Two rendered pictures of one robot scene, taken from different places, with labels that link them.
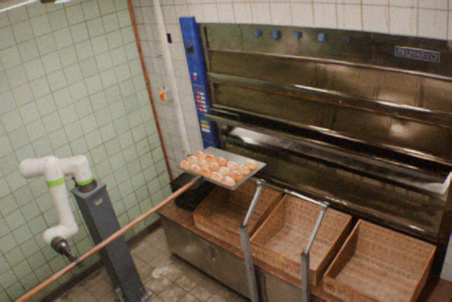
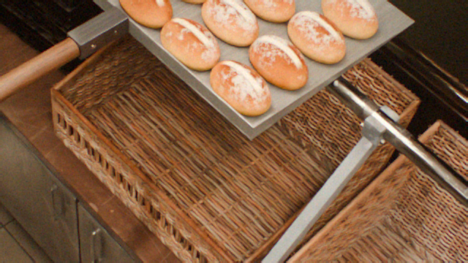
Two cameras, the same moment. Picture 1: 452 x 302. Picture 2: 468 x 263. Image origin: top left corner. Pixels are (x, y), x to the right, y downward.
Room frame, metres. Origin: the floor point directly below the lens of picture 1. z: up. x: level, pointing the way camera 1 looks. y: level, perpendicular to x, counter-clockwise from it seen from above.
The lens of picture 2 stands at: (1.30, 0.15, 2.21)
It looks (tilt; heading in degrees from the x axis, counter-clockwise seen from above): 52 degrees down; 353
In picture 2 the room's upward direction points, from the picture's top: 9 degrees clockwise
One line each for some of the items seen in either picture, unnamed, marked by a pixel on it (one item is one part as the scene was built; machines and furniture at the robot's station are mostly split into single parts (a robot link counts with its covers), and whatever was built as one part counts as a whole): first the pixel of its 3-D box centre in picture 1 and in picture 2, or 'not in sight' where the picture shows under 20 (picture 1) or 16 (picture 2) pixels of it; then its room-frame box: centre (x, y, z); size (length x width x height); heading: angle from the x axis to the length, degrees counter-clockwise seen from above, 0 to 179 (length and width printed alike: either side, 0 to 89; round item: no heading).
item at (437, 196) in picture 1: (319, 162); not in sight; (2.25, -0.59, 1.16); 1.80 x 0.06 x 0.04; 43
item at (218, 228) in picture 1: (237, 209); (228, 117); (2.48, 0.01, 0.72); 0.56 x 0.49 x 0.28; 44
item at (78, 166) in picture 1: (79, 169); not in sight; (2.37, 1.07, 1.36); 0.16 x 0.13 x 0.19; 86
